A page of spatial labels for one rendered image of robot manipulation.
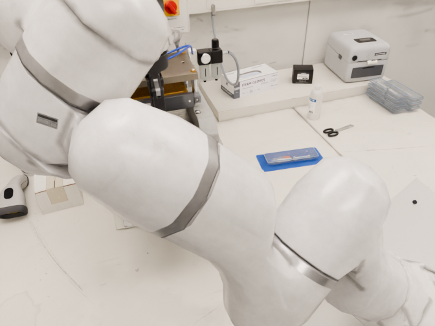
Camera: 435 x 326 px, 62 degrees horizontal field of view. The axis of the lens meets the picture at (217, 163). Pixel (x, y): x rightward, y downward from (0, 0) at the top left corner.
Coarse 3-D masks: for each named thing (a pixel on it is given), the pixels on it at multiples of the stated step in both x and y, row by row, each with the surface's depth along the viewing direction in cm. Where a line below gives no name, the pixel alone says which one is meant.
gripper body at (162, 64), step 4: (164, 52) 82; (160, 56) 81; (164, 56) 82; (160, 60) 81; (164, 60) 82; (156, 64) 81; (160, 64) 81; (164, 64) 82; (152, 68) 81; (156, 68) 81; (160, 68) 82; (164, 68) 83; (148, 72) 82; (152, 72) 82; (156, 72) 82; (148, 76) 86; (152, 76) 82; (156, 76) 82; (152, 80) 82; (160, 80) 83; (152, 84) 83; (160, 84) 84
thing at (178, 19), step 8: (168, 0) 109; (176, 0) 110; (184, 0) 111; (168, 8) 110; (176, 8) 110; (184, 8) 112; (168, 16) 112; (176, 16) 113; (184, 16) 114; (168, 24) 114; (176, 24) 114; (184, 24) 115; (184, 32) 117; (176, 48) 124
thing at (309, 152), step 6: (294, 150) 129; (300, 150) 129; (306, 150) 129; (312, 150) 129; (270, 156) 127; (276, 156) 127; (282, 156) 127; (288, 156) 127; (294, 156) 126; (300, 156) 126; (306, 156) 126; (312, 156) 126
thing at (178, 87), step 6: (168, 84) 109; (174, 84) 109; (180, 84) 109; (138, 90) 106; (144, 90) 106; (168, 90) 106; (174, 90) 106; (180, 90) 105; (186, 90) 105; (132, 96) 103; (138, 96) 103; (144, 96) 103
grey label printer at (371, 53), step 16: (336, 32) 170; (352, 32) 169; (368, 32) 169; (336, 48) 168; (352, 48) 156; (368, 48) 157; (384, 48) 158; (336, 64) 170; (352, 64) 159; (368, 64) 160; (384, 64) 163; (352, 80) 164
